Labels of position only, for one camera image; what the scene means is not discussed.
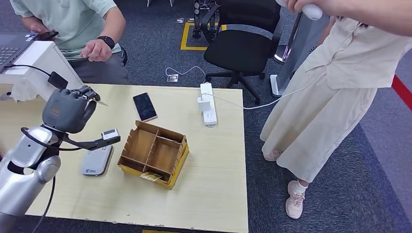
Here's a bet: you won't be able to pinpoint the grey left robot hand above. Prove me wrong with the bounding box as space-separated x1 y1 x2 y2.
41 85 102 134

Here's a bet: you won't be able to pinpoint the person's left hand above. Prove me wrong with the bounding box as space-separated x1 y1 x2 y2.
284 0 326 14
80 39 113 63

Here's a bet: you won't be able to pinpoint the person's right hand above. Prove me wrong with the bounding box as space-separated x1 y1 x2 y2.
30 23 49 35

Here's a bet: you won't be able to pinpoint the black phone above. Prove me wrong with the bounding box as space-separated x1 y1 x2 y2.
33 31 60 42

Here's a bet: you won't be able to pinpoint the white handheld controller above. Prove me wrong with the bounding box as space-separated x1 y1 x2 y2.
275 0 324 21

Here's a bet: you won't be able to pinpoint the wooden divided box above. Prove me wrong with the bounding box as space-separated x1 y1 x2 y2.
117 120 190 190

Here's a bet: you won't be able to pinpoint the person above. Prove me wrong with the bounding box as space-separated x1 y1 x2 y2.
9 0 130 85
260 0 412 220

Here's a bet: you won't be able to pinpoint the grey card reader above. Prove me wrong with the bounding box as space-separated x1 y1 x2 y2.
80 145 114 177

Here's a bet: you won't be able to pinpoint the black wristwatch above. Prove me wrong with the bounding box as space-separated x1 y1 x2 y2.
97 35 116 50

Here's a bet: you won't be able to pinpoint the white desk riser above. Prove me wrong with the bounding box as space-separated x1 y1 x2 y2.
0 41 84 102

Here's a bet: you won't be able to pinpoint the black power adapter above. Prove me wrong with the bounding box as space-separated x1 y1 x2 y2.
47 71 69 90

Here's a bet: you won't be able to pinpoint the dark laptop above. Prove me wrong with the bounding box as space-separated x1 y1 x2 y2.
0 32 38 74

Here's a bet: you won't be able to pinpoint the grey kiosk stand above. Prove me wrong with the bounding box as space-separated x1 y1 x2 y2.
270 13 332 98

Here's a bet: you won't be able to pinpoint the white crumpled cloth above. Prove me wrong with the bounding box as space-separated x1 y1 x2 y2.
9 82 49 102

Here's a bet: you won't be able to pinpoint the black smartphone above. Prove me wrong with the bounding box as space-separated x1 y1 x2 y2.
132 92 159 123

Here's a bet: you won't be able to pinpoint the black office chair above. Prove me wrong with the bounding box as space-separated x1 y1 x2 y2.
201 0 286 105

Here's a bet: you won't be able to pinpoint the black robot legs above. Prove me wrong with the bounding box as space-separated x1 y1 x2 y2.
192 0 220 39

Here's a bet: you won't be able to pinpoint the white charger plug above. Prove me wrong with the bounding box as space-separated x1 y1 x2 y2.
197 97 212 113

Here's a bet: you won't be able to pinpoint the white power strip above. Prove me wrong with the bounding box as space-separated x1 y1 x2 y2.
200 83 218 128

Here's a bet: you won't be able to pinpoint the red floor tape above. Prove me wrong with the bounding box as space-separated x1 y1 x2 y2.
391 74 412 112

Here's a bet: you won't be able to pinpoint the black adapter cable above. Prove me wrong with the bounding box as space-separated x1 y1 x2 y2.
3 63 53 78

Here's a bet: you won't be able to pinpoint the black camera bracket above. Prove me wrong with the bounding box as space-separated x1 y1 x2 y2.
63 135 121 152

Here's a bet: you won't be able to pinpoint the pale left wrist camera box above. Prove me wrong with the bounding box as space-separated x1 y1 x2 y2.
101 128 120 141

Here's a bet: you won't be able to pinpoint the white power strip cable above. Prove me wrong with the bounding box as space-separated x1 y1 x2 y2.
165 66 206 84

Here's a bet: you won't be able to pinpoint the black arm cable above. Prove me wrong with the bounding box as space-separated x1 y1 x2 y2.
20 126 82 233

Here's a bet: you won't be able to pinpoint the white charger cable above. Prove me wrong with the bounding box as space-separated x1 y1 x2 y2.
203 83 313 110

